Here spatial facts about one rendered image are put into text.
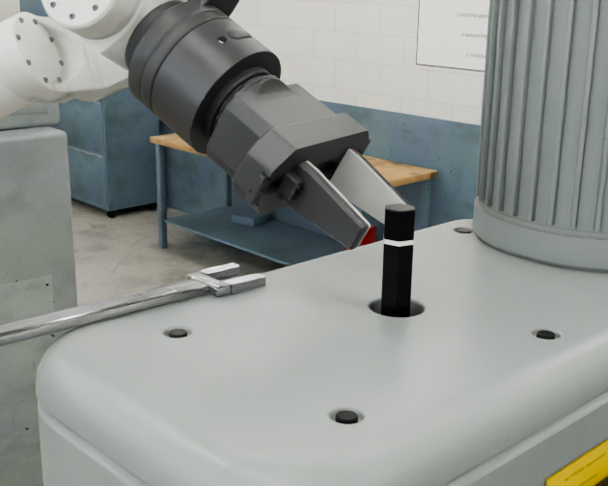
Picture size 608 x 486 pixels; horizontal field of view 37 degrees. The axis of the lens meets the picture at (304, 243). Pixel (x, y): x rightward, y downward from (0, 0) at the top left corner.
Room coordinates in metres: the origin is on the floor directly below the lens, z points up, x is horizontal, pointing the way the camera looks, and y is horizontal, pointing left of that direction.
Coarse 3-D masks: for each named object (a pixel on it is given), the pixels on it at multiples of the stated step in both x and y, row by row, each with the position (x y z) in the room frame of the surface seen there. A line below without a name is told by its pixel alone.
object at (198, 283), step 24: (168, 288) 0.57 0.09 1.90; (192, 288) 0.57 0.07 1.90; (216, 288) 0.57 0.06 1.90; (240, 288) 0.59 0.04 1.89; (48, 312) 0.52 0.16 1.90; (72, 312) 0.52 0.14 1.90; (96, 312) 0.53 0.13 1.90; (120, 312) 0.54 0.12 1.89; (0, 336) 0.49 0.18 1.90; (24, 336) 0.49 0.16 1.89
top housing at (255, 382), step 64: (448, 256) 0.67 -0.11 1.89; (512, 256) 0.68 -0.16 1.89; (128, 320) 0.53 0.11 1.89; (192, 320) 0.53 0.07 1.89; (256, 320) 0.53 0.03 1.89; (320, 320) 0.54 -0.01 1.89; (384, 320) 0.54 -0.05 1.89; (448, 320) 0.54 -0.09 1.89; (512, 320) 0.54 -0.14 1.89; (576, 320) 0.54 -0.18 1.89; (64, 384) 0.46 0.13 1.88; (128, 384) 0.44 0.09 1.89; (192, 384) 0.44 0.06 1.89; (256, 384) 0.44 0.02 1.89; (320, 384) 0.44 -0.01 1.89; (384, 384) 0.44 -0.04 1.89; (448, 384) 0.44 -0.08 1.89; (512, 384) 0.45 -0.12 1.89; (576, 384) 0.48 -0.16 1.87; (64, 448) 0.45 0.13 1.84; (128, 448) 0.40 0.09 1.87; (192, 448) 0.38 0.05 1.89; (256, 448) 0.37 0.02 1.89; (320, 448) 0.37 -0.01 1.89; (384, 448) 0.38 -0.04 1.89; (448, 448) 0.40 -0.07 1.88; (512, 448) 0.44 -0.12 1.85; (576, 448) 0.48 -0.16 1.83
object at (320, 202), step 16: (288, 176) 0.56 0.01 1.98; (304, 176) 0.56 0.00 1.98; (320, 176) 0.56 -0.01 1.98; (288, 192) 0.56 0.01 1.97; (304, 192) 0.56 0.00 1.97; (320, 192) 0.56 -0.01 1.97; (336, 192) 0.56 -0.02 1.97; (304, 208) 0.56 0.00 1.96; (320, 208) 0.56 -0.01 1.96; (336, 208) 0.55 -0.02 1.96; (352, 208) 0.55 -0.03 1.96; (320, 224) 0.56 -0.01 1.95; (336, 224) 0.55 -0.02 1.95; (352, 224) 0.54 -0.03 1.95; (368, 224) 0.54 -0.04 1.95; (336, 240) 0.55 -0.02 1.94; (352, 240) 0.54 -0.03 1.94
